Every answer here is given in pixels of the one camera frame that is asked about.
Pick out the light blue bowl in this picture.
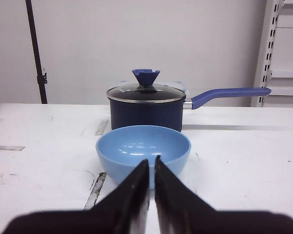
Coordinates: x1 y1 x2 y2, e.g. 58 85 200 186
96 125 191 190

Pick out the glass pot lid blue knob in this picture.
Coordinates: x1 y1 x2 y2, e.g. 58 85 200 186
106 69 186 104

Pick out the black tripod pole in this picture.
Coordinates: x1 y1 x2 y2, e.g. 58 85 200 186
25 0 48 104

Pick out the white slotted shelf rack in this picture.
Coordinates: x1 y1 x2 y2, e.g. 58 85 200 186
251 0 293 108

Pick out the dark blue saucepan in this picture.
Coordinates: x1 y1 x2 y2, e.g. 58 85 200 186
109 88 271 132

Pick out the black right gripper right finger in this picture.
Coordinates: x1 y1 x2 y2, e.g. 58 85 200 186
154 156 293 234

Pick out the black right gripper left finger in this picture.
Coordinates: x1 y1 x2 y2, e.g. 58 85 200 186
5 159 149 234

